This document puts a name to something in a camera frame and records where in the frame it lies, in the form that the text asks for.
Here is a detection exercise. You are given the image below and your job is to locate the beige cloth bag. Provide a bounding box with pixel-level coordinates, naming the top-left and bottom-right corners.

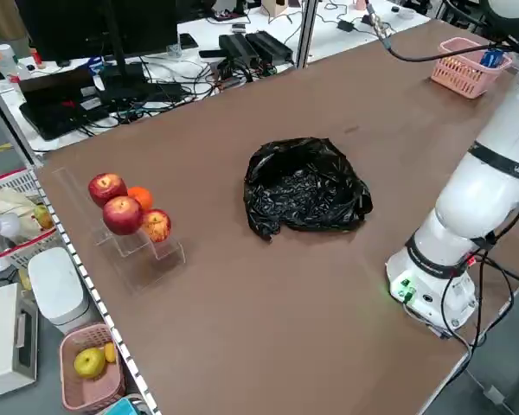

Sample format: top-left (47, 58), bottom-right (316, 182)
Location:
top-left (0, 185), bottom-right (40, 243)

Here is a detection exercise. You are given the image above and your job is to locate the aluminium frame beam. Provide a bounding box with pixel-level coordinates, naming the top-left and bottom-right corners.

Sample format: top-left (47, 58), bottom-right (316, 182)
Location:
top-left (0, 71), bottom-right (44, 168)

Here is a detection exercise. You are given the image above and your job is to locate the black computer monitor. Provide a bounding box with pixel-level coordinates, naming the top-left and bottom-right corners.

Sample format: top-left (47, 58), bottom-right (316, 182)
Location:
top-left (15, 0), bottom-right (179, 103)

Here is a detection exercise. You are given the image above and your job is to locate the black plastic bag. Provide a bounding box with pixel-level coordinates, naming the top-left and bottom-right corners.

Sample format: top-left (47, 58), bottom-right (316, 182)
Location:
top-left (243, 137), bottom-right (374, 244)

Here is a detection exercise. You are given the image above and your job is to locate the white rounded appliance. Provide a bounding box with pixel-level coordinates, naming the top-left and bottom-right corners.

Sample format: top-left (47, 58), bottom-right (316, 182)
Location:
top-left (28, 246), bottom-right (92, 335)

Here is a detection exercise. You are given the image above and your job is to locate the white red-rimmed crate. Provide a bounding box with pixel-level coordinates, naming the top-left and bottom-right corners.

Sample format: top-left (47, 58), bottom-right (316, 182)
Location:
top-left (0, 168), bottom-right (58, 270)

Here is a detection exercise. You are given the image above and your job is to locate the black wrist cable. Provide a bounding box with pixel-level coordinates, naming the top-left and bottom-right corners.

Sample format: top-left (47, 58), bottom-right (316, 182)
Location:
top-left (365, 0), bottom-right (518, 62)

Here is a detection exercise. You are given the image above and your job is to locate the aluminium table edge rail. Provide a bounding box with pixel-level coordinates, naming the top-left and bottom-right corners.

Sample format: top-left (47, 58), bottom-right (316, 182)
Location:
top-left (33, 166), bottom-right (162, 415)

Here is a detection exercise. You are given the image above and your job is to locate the clear acrylic fruit stand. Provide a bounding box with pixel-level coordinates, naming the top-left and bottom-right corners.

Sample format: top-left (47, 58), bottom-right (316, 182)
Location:
top-left (51, 167), bottom-right (186, 295)

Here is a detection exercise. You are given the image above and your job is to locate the pink plastic basket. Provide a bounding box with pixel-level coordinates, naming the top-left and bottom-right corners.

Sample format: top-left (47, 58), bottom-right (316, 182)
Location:
top-left (430, 36), bottom-right (514, 99)

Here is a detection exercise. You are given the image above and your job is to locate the white plastic bottle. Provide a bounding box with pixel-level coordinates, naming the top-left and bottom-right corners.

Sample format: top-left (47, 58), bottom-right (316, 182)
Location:
top-left (0, 42), bottom-right (32, 82)

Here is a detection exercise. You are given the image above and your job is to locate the blue cookie box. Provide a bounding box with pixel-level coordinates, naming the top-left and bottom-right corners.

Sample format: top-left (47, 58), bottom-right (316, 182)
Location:
top-left (479, 48), bottom-right (506, 69)

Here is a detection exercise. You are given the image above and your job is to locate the aluminium frame post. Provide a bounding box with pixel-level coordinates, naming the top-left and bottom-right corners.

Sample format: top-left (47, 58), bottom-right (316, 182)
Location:
top-left (296, 0), bottom-right (319, 69)

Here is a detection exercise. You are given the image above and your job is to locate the green apple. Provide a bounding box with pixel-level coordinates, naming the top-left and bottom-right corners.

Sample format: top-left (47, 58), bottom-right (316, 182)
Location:
top-left (33, 205), bottom-right (55, 230)

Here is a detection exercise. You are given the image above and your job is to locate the small white fan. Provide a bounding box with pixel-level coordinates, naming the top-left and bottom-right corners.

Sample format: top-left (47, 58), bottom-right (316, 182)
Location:
top-left (0, 213), bottom-right (22, 273)

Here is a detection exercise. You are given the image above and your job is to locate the yellowish red apple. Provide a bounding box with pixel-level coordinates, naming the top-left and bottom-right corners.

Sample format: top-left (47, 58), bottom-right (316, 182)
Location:
top-left (140, 208), bottom-right (173, 244)

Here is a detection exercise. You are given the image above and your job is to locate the yellow-green apple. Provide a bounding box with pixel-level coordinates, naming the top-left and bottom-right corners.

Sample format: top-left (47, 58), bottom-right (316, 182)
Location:
top-left (73, 348), bottom-right (107, 380)

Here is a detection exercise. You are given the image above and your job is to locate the pink storage basket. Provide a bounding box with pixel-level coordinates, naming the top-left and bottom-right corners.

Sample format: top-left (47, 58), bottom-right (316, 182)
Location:
top-left (59, 323), bottom-right (126, 412)

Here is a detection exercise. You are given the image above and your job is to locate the teal plastic item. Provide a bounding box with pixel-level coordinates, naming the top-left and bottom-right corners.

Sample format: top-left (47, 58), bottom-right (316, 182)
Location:
top-left (106, 397), bottom-right (144, 415)

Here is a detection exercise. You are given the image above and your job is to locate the orange fruit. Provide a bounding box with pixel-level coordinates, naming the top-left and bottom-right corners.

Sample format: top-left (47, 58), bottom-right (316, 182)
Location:
top-left (126, 185), bottom-right (155, 213)

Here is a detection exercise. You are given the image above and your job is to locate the black power supply unit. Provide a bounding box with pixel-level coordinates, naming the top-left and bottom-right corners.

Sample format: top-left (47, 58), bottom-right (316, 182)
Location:
top-left (245, 30), bottom-right (294, 62)
top-left (218, 33), bottom-right (260, 67)

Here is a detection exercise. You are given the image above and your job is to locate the white device box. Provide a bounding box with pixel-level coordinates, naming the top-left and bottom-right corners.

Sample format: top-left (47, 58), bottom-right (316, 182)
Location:
top-left (0, 283), bottom-right (40, 390)

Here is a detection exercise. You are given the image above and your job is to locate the wooden box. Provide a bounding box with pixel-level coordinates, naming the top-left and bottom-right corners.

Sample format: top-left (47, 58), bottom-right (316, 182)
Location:
top-left (261, 0), bottom-right (287, 18)

